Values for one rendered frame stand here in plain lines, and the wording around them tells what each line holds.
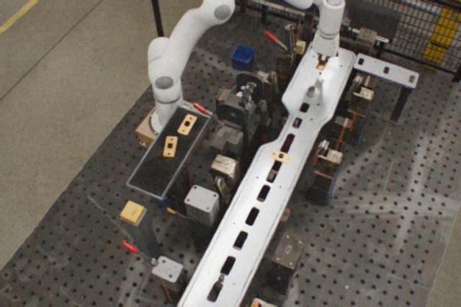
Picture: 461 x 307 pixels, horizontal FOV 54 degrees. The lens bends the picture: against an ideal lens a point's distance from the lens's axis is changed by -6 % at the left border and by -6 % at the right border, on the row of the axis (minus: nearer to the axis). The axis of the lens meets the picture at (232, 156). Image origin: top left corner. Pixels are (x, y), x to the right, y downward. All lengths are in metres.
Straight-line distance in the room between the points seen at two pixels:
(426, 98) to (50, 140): 2.36
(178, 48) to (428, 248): 1.31
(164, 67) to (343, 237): 1.01
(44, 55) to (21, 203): 1.28
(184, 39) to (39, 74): 2.14
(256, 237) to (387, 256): 0.64
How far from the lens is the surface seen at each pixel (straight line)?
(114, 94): 3.44
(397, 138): 2.37
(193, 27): 1.74
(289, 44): 2.03
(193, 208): 1.64
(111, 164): 2.25
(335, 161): 1.81
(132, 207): 1.59
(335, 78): 2.12
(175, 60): 1.81
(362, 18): 2.38
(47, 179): 3.18
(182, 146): 1.68
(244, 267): 1.64
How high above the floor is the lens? 2.55
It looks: 58 degrees down
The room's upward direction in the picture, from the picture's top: 2 degrees counter-clockwise
